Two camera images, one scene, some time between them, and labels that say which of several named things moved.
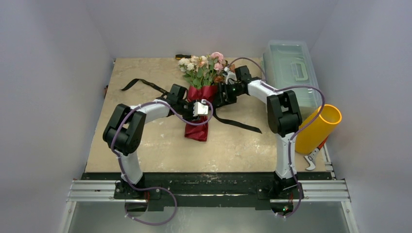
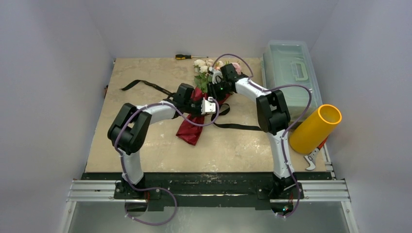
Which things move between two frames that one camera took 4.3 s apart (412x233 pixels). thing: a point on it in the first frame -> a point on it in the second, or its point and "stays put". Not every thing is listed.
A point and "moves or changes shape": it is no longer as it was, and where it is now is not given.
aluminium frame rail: x=313 y=191 stays put
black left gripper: x=190 y=116 stays put
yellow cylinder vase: x=317 y=133 stays put
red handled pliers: x=311 y=157 stays put
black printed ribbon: x=221 y=118 moves or changes shape
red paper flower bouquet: x=201 y=73 moves or changes shape
